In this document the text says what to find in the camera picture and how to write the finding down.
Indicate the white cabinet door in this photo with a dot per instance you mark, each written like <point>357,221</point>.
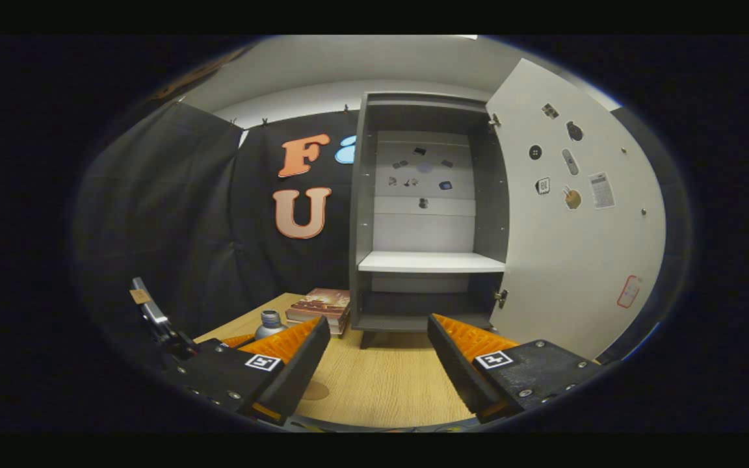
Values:
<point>576,260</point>

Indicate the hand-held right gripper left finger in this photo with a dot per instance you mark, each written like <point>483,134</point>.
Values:
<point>300,370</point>

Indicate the brown picture cover book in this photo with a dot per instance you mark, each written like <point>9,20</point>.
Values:
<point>319,304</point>

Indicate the white-edged book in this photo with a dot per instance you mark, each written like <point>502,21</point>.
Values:
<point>329,323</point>

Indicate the round brown coaster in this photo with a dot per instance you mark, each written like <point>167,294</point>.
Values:
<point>317,390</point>

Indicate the black backdrop cloth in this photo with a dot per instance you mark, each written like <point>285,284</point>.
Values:
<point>173,227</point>

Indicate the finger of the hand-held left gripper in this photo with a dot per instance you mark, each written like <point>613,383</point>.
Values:
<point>238,340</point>

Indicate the white cabinet shelf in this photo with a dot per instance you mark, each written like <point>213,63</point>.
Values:
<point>426,262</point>

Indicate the grey cabinet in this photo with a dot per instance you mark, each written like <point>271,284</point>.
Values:
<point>361,195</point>

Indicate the bottle with red label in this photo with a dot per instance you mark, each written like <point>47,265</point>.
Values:
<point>270,322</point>

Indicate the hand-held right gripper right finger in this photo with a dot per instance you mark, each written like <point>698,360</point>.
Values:
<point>456,370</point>

